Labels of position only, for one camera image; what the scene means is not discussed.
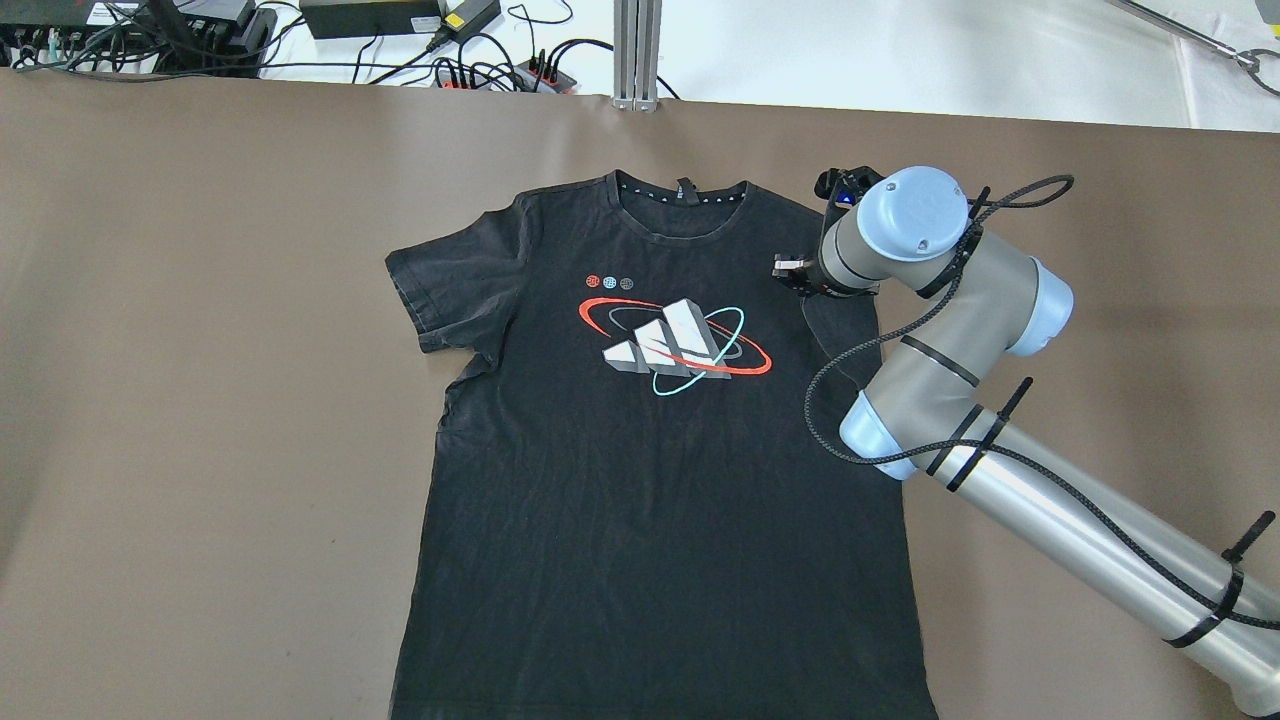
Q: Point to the black graphic t-shirt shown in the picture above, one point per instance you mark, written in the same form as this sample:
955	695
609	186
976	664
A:
628	517

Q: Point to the aluminium frame post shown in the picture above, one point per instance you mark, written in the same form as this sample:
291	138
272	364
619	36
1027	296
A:
635	55

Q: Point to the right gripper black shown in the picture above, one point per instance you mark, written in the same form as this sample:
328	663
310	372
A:
812	281

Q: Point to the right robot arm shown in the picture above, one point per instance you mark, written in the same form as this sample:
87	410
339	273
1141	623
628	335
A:
906	401

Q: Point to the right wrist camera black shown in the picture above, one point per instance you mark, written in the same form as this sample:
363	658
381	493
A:
846	186

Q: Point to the red black power strip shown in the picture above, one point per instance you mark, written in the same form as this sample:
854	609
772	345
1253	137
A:
450	73

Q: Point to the black power adapter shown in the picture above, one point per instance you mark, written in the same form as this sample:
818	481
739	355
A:
353	19

